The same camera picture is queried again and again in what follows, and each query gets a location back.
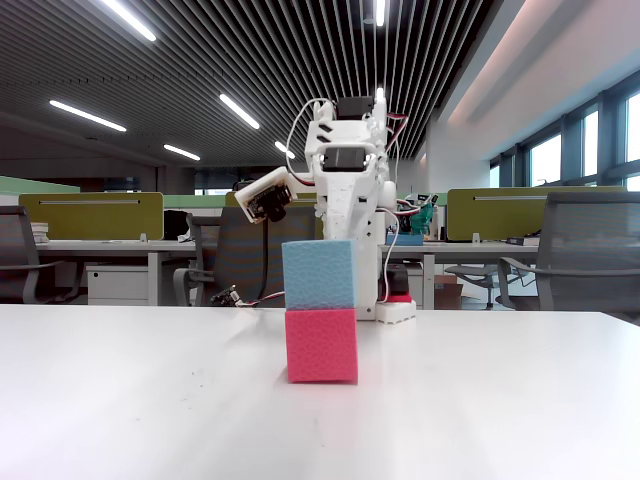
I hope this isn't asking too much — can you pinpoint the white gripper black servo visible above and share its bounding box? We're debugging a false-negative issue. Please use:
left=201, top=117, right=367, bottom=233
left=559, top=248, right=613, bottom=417
left=310, top=141, right=389, bottom=242

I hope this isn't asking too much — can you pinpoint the blue foam cube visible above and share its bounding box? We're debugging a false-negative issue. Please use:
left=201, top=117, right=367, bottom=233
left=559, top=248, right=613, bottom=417
left=281, top=238, right=358, bottom=310

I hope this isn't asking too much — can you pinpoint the red foam cube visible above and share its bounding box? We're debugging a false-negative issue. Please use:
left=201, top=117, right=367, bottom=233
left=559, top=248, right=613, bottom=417
left=284, top=307, right=359, bottom=385

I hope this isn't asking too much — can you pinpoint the green gadget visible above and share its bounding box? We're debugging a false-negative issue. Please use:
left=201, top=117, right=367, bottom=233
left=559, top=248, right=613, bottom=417
left=397, top=193, right=441, bottom=237

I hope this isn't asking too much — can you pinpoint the black red controller box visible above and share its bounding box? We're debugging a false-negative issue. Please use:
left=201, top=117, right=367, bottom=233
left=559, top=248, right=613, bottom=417
left=382, top=263, right=416, bottom=304

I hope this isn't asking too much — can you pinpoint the dark mesh office chair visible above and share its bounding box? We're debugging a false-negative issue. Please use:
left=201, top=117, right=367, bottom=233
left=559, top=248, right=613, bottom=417
left=173, top=204, right=326, bottom=307

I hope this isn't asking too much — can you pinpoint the cardboard box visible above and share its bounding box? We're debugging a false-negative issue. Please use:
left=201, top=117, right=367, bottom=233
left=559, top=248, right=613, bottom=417
left=433, top=275, right=480, bottom=311

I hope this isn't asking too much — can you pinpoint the white office desk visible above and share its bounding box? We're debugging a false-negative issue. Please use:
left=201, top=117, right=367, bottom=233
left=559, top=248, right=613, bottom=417
left=34, top=238, right=199, bottom=306
left=380, top=241, right=541, bottom=310

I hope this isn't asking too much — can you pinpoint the light grey office chair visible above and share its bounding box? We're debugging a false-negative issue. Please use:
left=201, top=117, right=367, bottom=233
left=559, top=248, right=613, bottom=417
left=443, top=263, right=502, bottom=309

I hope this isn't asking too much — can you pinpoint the small circuit board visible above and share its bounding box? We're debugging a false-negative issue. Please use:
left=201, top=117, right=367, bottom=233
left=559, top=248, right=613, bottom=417
left=209, top=283, right=242, bottom=307

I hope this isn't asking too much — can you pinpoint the black bag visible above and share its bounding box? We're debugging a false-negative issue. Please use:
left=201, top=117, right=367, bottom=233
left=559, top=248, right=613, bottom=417
left=162, top=209, right=192, bottom=244

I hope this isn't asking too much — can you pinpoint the white drawer cabinet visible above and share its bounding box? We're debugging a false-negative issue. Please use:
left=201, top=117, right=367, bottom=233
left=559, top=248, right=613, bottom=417
left=85, top=264, right=150, bottom=306

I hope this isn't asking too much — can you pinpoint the grey mesh office chair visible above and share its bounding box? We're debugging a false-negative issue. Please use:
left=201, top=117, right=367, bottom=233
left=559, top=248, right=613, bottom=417
left=497, top=192, right=640, bottom=324

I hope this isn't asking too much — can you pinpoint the green partition panel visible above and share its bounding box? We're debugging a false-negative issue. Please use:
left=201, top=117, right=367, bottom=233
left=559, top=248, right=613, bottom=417
left=0, top=175, right=81, bottom=207

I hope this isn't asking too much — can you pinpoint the red white servo wire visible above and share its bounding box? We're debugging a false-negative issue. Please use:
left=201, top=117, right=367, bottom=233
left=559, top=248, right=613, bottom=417
left=380, top=112, right=426, bottom=302

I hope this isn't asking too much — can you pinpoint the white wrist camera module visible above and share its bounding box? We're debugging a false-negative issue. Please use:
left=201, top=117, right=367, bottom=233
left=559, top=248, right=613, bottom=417
left=233, top=167, right=297, bottom=224

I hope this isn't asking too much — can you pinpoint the black camera cable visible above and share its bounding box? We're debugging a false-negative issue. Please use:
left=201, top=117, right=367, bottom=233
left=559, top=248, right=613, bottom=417
left=260, top=219, right=275, bottom=301

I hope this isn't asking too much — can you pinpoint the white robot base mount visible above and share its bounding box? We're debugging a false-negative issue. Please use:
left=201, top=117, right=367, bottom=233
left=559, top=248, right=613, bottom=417
left=372, top=298, right=419, bottom=326

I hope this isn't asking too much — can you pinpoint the red white wire bundle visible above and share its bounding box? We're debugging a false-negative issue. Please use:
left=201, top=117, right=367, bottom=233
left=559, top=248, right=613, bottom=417
left=238, top=291, right=287, bottom=309

